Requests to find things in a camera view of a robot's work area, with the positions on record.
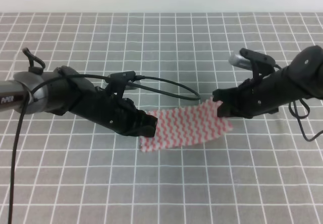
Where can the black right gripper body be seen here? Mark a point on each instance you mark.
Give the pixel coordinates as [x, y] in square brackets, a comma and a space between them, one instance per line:
[268, 95]

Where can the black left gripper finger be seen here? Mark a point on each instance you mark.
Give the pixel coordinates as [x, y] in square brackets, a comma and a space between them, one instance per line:
[144, 131]
[144, 120]

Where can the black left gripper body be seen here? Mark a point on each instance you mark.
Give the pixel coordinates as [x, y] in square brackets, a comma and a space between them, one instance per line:
[118, 115]

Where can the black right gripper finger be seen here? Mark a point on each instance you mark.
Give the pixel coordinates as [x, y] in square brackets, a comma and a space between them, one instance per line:
[225, 95]
[228, 110]

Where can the pink wavy striped towel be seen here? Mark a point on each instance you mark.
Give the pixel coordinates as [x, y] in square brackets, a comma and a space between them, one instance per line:
[186, 126]

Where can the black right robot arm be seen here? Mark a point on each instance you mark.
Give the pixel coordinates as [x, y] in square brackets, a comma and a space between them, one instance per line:
[304, 76]

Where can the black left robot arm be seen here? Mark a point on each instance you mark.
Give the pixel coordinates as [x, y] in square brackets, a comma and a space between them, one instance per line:
[35, 90]

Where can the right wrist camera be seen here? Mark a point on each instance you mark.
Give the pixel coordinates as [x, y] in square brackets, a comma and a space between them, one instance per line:
[260, 64]

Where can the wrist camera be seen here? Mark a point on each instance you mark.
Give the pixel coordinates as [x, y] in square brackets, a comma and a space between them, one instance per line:
[118, 83]
[260, 64]

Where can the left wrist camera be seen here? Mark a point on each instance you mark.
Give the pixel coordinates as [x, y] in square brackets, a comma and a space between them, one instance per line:
[118, 83]

